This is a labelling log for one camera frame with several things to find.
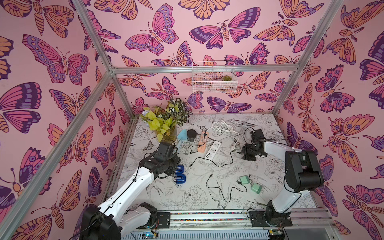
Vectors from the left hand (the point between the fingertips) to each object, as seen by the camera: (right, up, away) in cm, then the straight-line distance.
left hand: (182, 159), depth 81 cm
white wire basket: (+19, +50, +15) cm, 56 cm away
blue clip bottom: (-2, -11, +4) cm, 12 cm away
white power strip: (+19, +3, +16) cm, 25 cm away
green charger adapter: (+35, -13, +4) cm, 38 cm away
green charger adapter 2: (+41, -16, +1) cm, 44 cm away
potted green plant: (-12, +22, +10) cm, 27 cm away
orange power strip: (+12, +7, +23) cm, 27 cm away
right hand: (+37, +2, +16) cm, 40 cm away
